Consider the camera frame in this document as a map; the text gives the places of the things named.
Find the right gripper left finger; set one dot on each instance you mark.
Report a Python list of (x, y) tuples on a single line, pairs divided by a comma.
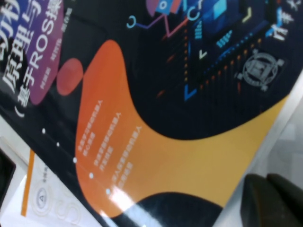
[(256, 203)]

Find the white orange ROS2 book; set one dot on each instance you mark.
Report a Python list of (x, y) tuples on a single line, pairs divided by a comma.
[(47, 208)]

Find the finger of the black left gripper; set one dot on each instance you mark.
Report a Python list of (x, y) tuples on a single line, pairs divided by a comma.
[(6, 175)]

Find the dark mobile robot book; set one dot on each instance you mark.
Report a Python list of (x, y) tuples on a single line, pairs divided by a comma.
[(165, 71)]

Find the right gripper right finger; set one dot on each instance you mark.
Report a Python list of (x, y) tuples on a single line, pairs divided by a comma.
[(287, 203)]

